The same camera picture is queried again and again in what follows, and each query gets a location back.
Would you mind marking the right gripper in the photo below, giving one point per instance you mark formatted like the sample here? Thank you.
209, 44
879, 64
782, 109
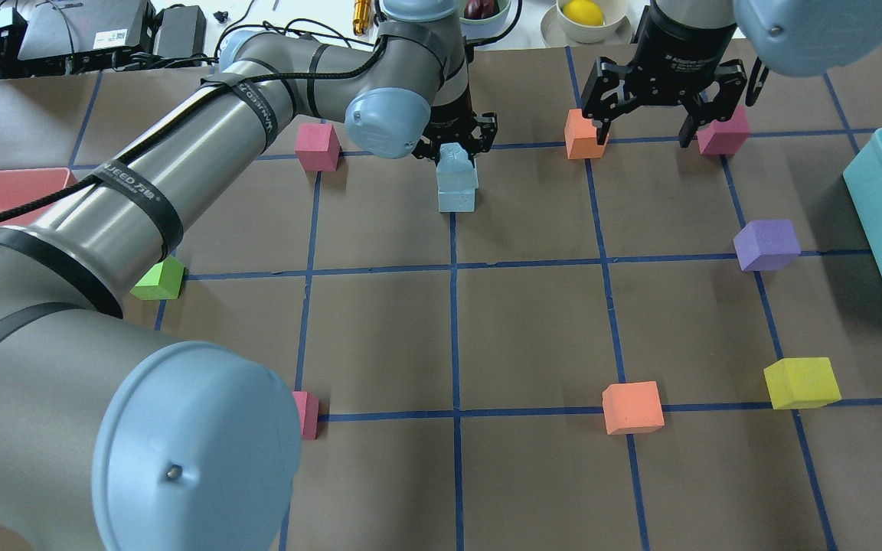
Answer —
677, 46

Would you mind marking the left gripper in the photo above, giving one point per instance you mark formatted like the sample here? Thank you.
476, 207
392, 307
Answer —
451, 112

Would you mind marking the light blue block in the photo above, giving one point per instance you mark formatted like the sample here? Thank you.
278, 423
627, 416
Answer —
461, 200
455, 170

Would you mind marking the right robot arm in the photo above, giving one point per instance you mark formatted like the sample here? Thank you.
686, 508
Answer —
793, 38

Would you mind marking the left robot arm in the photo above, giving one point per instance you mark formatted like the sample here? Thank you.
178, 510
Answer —
117, 437

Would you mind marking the far orange block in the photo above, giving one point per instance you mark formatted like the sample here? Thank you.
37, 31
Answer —
581, 137

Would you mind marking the orange block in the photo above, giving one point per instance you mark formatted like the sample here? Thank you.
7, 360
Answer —
581, 137
632, 408

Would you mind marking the right magenta block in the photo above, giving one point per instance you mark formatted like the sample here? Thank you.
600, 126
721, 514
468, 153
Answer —
724, 137

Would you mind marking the magenta block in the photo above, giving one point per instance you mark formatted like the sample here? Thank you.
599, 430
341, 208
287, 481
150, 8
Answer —
317, 147
308, 406
724, 137

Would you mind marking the beige bowl with lemon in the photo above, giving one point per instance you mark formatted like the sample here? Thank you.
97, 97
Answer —
586, 22

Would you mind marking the green bowl with fruit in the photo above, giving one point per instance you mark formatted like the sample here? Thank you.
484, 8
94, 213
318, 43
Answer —
475, 14

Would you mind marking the far left magenta block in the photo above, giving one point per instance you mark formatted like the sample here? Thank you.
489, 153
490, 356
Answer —
317, 147

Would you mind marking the right purple block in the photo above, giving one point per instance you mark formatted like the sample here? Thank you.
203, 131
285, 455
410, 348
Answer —
766, 245

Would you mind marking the near orange block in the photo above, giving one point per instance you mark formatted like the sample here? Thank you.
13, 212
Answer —
632, 408

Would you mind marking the black power adapter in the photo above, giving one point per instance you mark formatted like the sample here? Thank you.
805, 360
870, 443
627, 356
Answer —
181, 32

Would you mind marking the yellow block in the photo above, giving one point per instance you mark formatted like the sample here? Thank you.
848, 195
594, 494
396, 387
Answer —
801, 383

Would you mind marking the near left magenta block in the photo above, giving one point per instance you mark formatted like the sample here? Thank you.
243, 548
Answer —
308, 406

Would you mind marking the green block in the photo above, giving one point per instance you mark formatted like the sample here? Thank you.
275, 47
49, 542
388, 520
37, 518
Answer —
163, 281

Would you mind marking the black electronics box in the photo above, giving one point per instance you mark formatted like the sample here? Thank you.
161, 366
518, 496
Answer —
60, 29

